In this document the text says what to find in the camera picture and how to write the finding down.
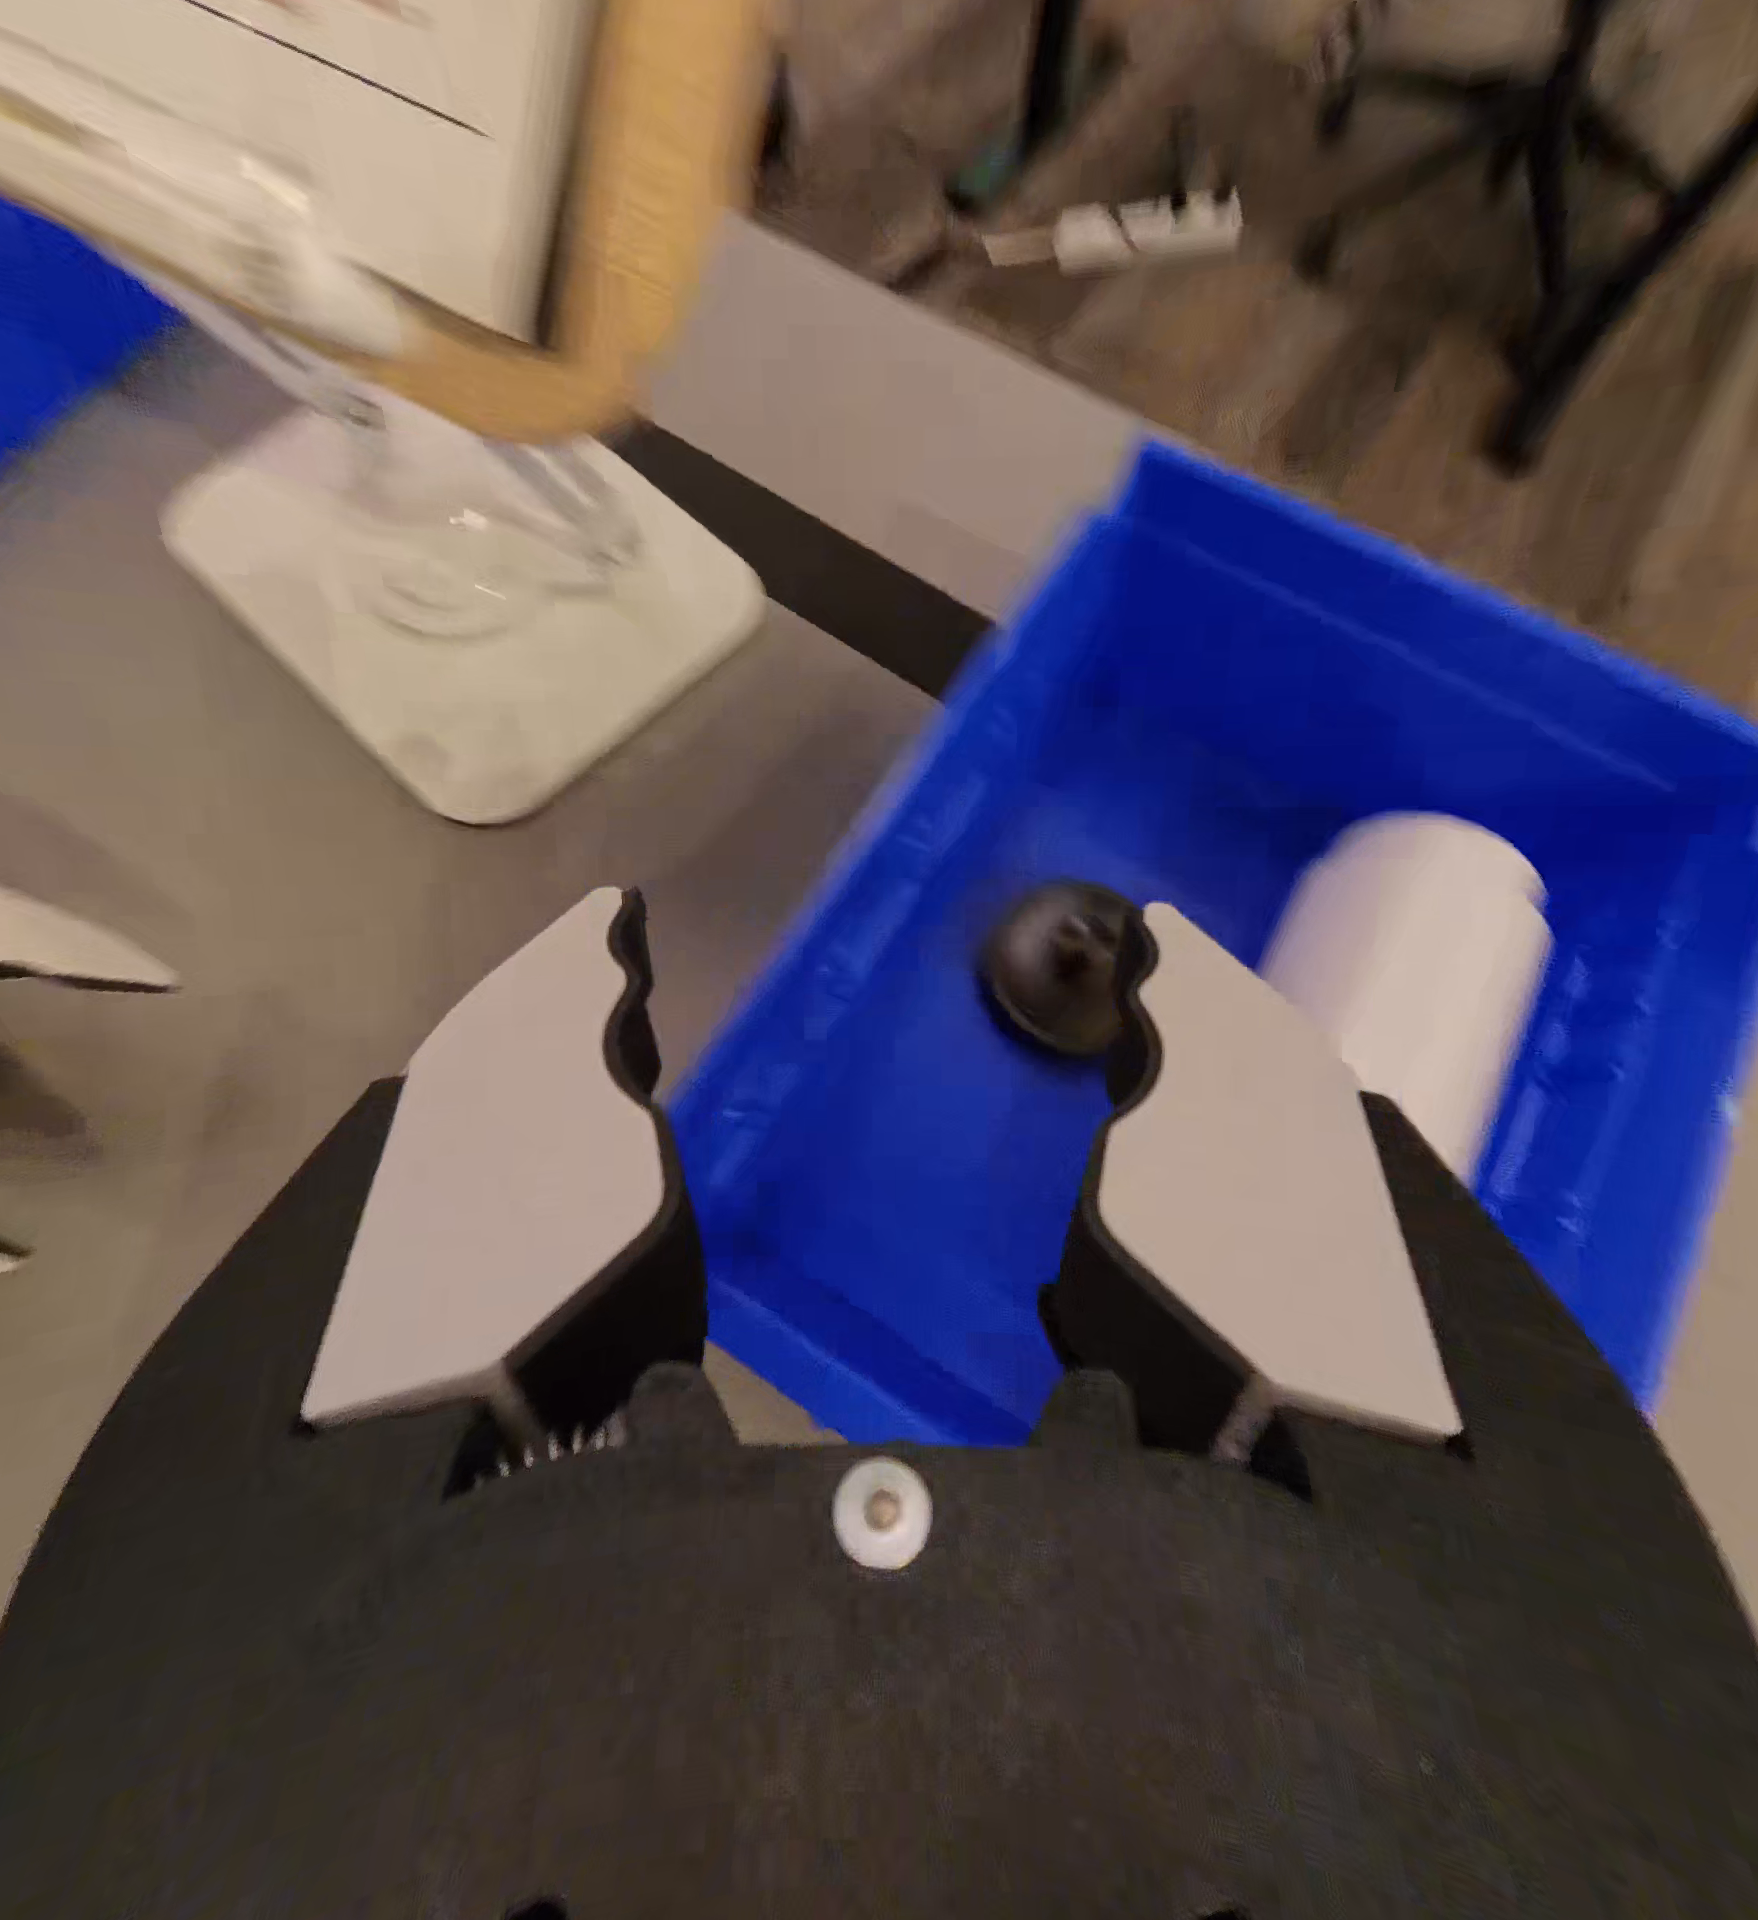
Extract white power strip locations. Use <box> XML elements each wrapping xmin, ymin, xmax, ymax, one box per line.
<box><xmin>977</xmin><ymin>185</ymin><xmax>1249</xmax><ymax>280</ymax></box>

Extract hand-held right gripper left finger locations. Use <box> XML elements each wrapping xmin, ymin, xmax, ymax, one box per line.
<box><xmin>304</xmin><ymin>885</ymin><xmax>708</xmax><ymax>1442</ymax></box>

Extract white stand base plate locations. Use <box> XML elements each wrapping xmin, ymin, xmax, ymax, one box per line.
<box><xmin>161</xmin><ymin>405</ymin><xmax>771</xmax><ymax>828</ymax></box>

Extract printed paper sheet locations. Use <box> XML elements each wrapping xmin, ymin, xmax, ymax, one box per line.
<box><xmin>0</xmin><ymin>0</ymin><xmax>616</xmax><ymax>356</ymax></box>

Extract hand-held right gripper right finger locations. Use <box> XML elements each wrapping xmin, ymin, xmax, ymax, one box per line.
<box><xmin>1045</xmin><ymin>901</ymin><xmax>1470</xmax><ymax>1467</ymax></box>

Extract black slanted stand leg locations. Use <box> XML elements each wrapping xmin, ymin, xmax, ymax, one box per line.
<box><xmin>1492</xmin><ymin>0</ymin><xmax>1758</xmax><ymax>471</ymax></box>

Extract white bottle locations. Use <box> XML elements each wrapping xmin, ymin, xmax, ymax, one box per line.
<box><xmin>1257</xmin><ymin>811</ymin><xmax>1561</xmax><ymax>1190</ymax></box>

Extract clear round stand foot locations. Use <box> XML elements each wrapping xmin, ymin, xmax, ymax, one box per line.
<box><xmin>335</xmin><ymin>443</ymin><xmax>649</xmax><ymax>648</ymax></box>

